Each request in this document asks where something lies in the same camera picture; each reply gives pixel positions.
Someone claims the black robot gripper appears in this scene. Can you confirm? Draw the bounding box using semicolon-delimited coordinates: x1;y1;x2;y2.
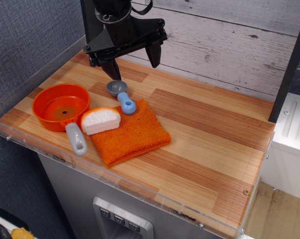
96;16;167;81

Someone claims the blue grey toy spoon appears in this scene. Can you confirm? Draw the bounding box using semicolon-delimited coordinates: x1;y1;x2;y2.
106;80;137;115

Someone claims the white orange cheese wedge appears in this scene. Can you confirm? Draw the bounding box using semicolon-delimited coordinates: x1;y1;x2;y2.
81;107;121;135

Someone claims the orange napkin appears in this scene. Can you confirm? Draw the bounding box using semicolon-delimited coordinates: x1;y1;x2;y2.
90;99;171;166

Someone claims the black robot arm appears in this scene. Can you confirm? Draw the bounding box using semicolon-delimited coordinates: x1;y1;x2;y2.
81;0;167;81

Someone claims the clear acrylic table guard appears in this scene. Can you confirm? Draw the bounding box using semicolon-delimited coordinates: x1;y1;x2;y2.
0;34;275;239

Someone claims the silver button control panel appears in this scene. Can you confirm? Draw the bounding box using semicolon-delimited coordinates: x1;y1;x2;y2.
93;197;154;239

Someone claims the white ridged appliance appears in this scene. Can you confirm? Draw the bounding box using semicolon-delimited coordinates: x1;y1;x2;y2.
260;93;300;198

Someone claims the black yellow object corner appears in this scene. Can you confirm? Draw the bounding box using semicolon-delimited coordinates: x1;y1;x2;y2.
0;224;35;239

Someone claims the orange toy pot grey handle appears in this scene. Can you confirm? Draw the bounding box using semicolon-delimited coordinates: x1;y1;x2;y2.
32;83;90;156

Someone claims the black vertical post right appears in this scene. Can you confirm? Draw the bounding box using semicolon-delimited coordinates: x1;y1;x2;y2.
268;31;300;123

